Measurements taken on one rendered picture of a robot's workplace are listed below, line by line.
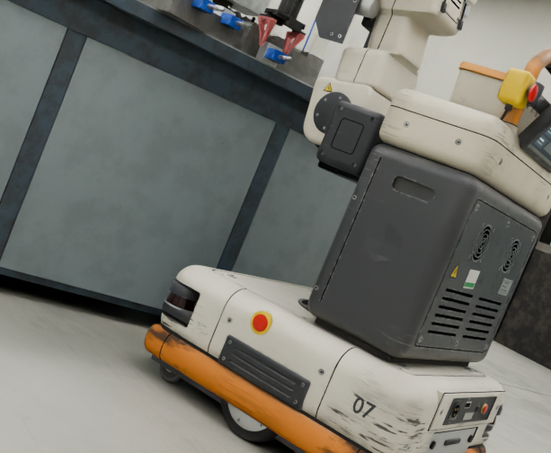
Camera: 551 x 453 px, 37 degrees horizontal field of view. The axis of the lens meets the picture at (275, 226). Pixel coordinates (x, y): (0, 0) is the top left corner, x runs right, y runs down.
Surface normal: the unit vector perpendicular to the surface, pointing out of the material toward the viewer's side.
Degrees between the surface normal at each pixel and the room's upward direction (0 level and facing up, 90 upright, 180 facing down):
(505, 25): 90
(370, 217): 90
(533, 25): 90
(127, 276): 90
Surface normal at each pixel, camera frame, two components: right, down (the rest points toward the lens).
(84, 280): 0.50, 0.26
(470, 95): -0.54, -0.12
